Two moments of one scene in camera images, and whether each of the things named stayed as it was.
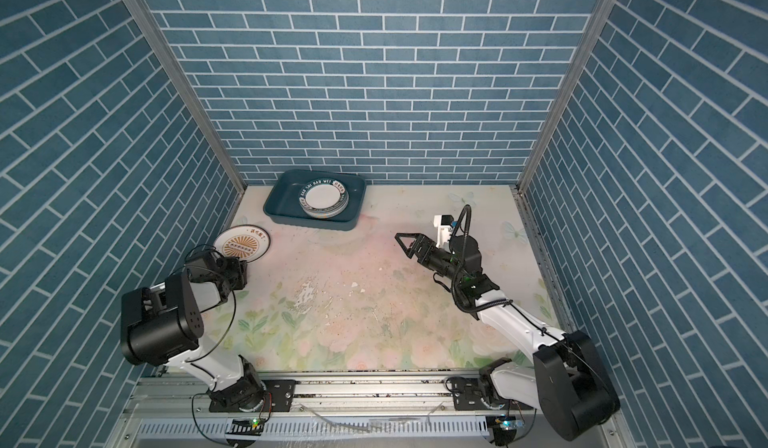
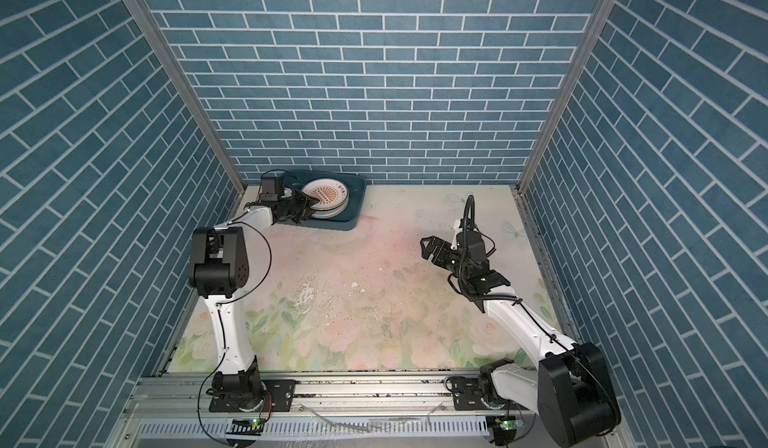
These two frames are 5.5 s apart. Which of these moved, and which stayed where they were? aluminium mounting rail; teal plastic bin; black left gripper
Moved: black left gripper
Stayed: aluminium mounting rail; teal plastic bin
